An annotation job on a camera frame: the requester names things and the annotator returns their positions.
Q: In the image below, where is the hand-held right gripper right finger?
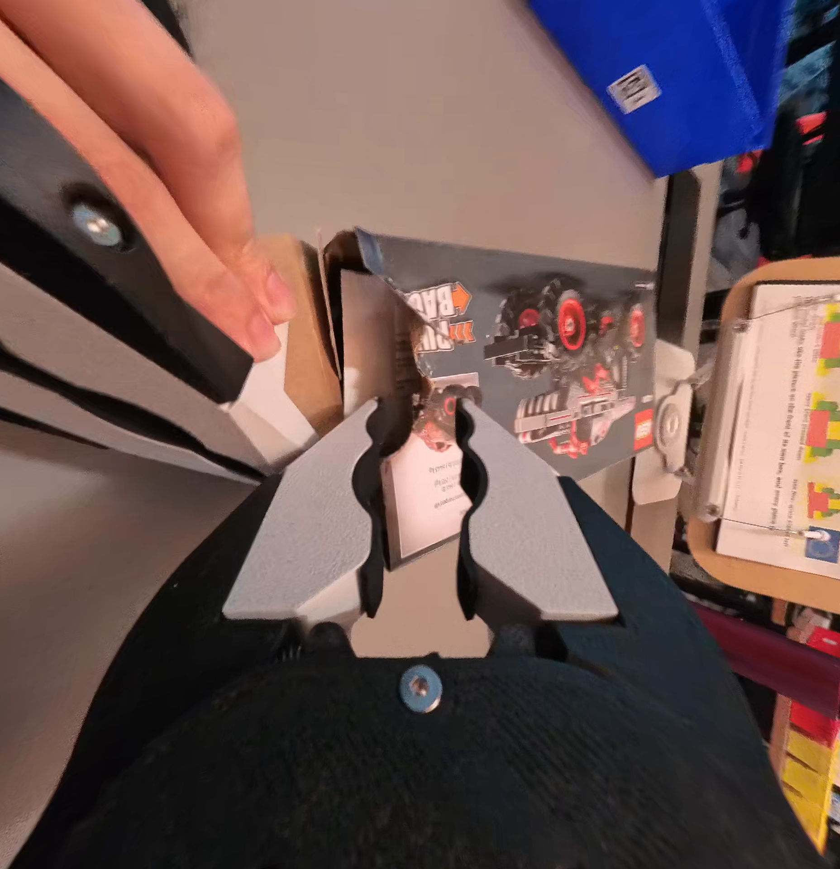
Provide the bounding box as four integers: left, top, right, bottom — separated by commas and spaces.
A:
456, 399, 622, 632

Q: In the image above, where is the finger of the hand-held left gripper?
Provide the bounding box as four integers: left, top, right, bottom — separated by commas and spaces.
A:
0, 260, 320, 476
0, 367, 261, 486

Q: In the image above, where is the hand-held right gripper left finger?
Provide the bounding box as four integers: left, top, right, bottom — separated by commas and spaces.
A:
222, 399, 387, 632

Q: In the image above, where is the dark grey toy car box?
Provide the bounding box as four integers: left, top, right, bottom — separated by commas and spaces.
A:
253, 227, 680, 573

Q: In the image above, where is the grey desk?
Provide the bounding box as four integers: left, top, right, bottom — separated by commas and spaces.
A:
0, 0, 723, 869

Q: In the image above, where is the person's left hand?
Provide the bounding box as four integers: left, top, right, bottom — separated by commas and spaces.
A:
0, 0, 299, 362

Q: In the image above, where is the wooden clipboard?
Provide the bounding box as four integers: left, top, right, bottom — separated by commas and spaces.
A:
687, 256, 840, 602

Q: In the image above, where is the maroon bottle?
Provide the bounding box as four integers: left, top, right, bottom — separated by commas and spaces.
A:
692, 597, 840, 721

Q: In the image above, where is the printed instruction sheet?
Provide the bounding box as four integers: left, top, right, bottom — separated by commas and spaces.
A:
714, 282, 840, 583

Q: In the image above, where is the red storage box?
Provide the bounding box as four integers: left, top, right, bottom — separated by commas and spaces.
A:
788, 699, 840, 749

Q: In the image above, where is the yellow storage box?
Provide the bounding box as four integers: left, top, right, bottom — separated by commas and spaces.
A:
778, 730, 838, 853

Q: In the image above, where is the blue bin white label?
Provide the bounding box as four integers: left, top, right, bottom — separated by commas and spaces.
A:
527, 0, 796, 179

